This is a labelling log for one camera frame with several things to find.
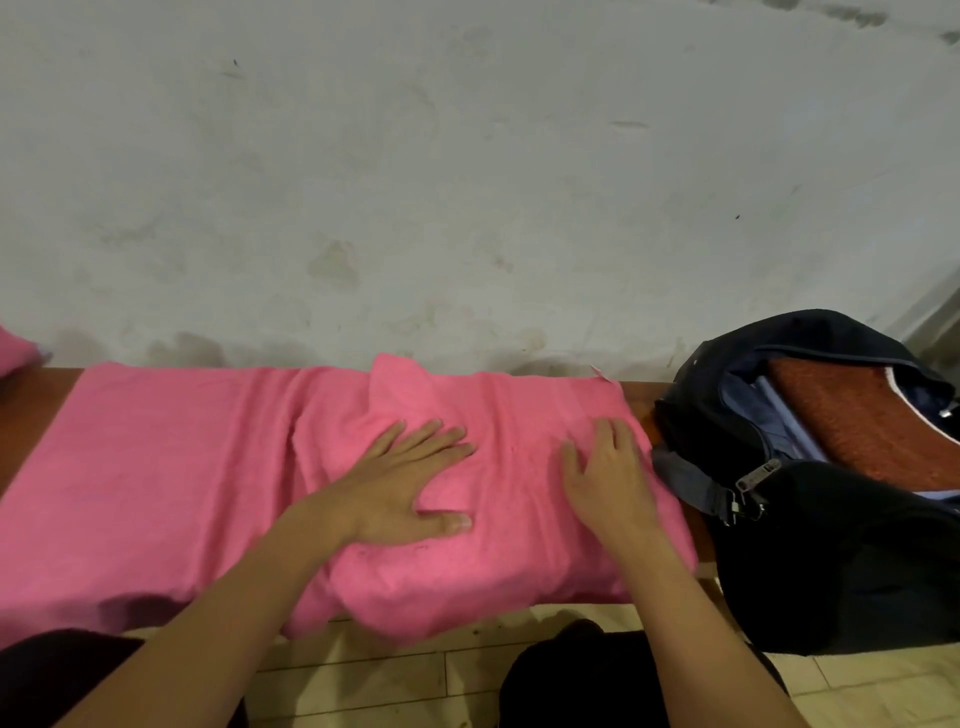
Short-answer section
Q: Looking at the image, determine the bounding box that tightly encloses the person's leg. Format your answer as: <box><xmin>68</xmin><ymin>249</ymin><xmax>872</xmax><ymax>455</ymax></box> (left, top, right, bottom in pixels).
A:
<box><xmin>0</xmin><ymin>627</ymin><xmax>250</xmax><ymax>728</ymax></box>
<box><xmin>498</xmin><ymin>619</ymin><xmax>790</xmax><ymax>728</ymax></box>

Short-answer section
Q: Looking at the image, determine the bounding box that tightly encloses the rust brown towel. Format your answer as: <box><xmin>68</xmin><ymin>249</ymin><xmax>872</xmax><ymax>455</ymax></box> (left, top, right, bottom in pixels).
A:
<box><xmin>765</xmin><ymin>355</ymin><xmax>960</xmax><ymax>494</ymax></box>

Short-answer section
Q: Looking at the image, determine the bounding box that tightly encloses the person's left hand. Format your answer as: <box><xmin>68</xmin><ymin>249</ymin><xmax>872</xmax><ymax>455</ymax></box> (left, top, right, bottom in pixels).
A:
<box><xmin>287</xmin><ymin>420</ymin><xmax>478</xmax><ymax>557</ymax></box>

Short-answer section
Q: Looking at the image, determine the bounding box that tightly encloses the person's left leg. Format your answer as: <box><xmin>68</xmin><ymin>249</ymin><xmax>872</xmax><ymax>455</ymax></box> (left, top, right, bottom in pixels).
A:
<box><xmin>0</xmin><ymin>627</ymin><xmax>250</xmax><ymax>728</ymax></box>

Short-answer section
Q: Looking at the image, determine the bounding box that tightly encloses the large pink towel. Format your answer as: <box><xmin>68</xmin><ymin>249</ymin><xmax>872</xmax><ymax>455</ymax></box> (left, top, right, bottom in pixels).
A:
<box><xmin>0</xmin><ymin>354</ymin><xmax>700</xmax><ymax>651</ymax></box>

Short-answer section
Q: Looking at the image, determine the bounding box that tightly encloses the dark navy bag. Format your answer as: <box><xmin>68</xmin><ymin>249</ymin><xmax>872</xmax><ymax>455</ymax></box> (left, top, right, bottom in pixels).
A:
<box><xmin>651</xmin><ymin>308</ymin><xmax>960</xmax><ymax>658</ymax></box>

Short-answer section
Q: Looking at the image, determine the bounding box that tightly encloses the person's right forearm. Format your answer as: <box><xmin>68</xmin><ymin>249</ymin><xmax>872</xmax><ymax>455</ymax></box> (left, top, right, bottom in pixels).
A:
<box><xmin>609</xmin><ymin>531</ymin><xmax>811</xmax><ymax>728</ymax></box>

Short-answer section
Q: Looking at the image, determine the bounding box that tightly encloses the person's right leg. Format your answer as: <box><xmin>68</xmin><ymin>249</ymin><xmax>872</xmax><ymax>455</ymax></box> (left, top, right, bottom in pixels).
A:
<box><xmin>498</xmin><ymin>619</ymin><xmax>790</xmax><ymax>728</ymax></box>

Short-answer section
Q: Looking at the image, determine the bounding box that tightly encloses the small pink cloth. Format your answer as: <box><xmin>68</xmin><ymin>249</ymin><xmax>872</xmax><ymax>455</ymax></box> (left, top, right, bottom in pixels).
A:
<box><xmin>0</xmin><ymin>324</ymin><xmax>48</xmax><ymax>380</ymax></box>

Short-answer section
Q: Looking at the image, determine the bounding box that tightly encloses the person's right hand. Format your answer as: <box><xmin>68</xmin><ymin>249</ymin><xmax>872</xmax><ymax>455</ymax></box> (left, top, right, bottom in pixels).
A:
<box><xmin>559</xmin><ymin>417</ymin><xmax>663</xmax><ymax>553</ymax></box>

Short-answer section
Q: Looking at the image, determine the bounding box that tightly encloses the person's left forearm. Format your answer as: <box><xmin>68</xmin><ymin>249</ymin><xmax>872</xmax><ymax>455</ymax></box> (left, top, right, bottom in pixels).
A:
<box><xmin>56</xmin><ymin>511</ymin><xmax>340</xmax><ymax>728</ymax></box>

